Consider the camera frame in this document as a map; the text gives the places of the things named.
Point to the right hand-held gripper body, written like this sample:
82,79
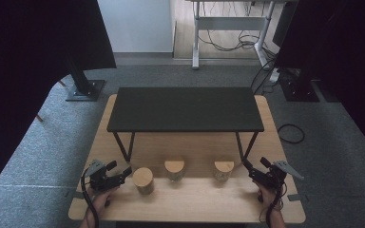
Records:
271,179

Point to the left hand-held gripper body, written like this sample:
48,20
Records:
103,180

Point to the glass jar with brown contents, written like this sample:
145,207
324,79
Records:
143,177

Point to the glass jar with pale contents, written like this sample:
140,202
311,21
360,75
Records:
224,166

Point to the glass jar with green contents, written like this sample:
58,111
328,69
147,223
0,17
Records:
174,166

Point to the black metal shelf rack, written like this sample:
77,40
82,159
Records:
187,109

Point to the person's right hand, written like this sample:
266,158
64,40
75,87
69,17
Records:
267,196

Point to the person's left hand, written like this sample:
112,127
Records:
99,201

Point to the grey tape strip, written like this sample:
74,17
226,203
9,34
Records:
294,197
79,194

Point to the black stand base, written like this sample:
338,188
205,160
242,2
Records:
297,91

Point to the brown wooden leg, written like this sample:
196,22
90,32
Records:
39,118
62,83

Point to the white power strip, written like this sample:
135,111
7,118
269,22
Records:
274,76

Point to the black curtain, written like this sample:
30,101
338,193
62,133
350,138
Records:
19,63
355,63

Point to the black post with base plate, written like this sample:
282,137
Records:
85,91

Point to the white metal desk frame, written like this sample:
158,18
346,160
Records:
231,23

